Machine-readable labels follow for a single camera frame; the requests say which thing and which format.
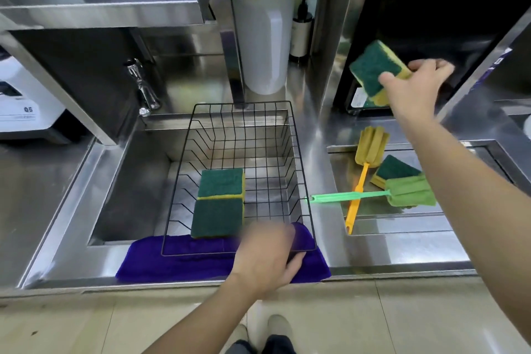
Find person's right hand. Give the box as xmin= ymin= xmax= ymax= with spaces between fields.
xmin=379 ymin=58 xmax=455 ymax=123

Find person's left hand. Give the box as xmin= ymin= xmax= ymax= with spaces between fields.
xmin=230 ymin=223 xmax=306 ymax=299

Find green and yellow scrub sponge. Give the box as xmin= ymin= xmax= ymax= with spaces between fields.
xmin=370 ymin=154 xmax=422 ymax=189
xmin=197 ymin=167 xmax=246 ymax=201
xmin=190 ymin=197 xmax=246 ymax=241
xmin=349 ymin=39 xmax=414 ymax=108

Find black wire basket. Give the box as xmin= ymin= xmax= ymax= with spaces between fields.
xmin=160 ymin=101 xmax=318 ymax=257

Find person's right forearm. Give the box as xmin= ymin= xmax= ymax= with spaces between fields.
xmin=397 ymin=113 xmax=531 ymax=345

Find person's left forearm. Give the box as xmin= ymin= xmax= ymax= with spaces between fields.
xmin=143 ymin=275 xmax=259 ymax=354

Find person's right shoe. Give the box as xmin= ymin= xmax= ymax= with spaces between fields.
xmin=267 ymin=314 xmax=293 ymax=343

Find person's shoe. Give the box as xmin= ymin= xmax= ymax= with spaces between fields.
xmin=225 ymin=323 xmax=250 ymax=354
xmin=267 ymin=314 xmax=293 ymax=343

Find yellow sponge bottle brush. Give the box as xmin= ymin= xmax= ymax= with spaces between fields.
xmin=344 ymin=126 xmax=391 ymax=236

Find person's dark trousers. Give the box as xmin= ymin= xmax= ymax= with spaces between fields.
xmin=232 ymin=335 xmax=298 ymax=354

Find black cabinet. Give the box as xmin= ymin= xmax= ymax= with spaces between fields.
xmin=333 ymin=0 xmax=531 ymax=116

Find person's left shoe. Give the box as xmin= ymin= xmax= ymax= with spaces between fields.
xmin=225 ymin=323 xmax=250 ymax=354

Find pump dispenser bottle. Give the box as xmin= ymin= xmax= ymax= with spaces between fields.
xmin=289 ymin=0 xmax=318 ymax=63

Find stainless steel recessed tray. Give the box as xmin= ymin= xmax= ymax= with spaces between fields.
xmin=326 ymin=140 xmax=531 ymax=239

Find purple microfibre cloth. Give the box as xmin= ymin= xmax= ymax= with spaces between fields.
xmin=115 ymin=223 xmax=332 ymax=284

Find green sponge bottle brush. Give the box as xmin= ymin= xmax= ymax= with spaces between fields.
xmin=311 ymin=175 xmax=437 ymax=207

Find white plastic jug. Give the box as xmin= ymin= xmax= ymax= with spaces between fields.
xmin=231 ymin=0 xmax=295 ymax=96

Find chrome faucet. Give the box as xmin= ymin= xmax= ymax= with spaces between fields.
xmin=124 ymin=58 xmax=163 ymax=118

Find stainless steel shelf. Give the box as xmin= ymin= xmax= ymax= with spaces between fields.
xmin=0 ymin=0 xmax=217 ymax=32

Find white appliance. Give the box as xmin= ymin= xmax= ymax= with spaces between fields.
xmin=0 ymin=46 xmax=68 ymax=135

